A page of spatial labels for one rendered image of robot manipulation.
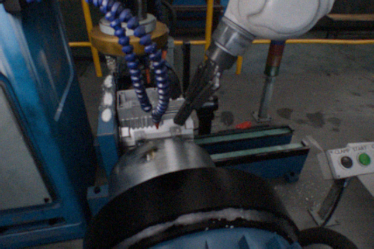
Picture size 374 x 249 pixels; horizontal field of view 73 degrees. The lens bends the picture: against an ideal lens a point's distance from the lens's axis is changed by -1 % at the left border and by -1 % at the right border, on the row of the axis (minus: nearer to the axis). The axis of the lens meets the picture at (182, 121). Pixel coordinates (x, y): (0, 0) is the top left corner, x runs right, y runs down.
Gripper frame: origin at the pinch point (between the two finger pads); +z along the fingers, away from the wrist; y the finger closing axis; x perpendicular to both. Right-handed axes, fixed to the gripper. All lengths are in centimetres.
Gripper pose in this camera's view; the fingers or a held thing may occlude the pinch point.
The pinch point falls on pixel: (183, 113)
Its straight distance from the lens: 69.3
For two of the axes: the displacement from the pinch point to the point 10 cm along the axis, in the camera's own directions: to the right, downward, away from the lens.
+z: -4.9, 7.6, 4.3
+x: 8.5, 3.1, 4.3
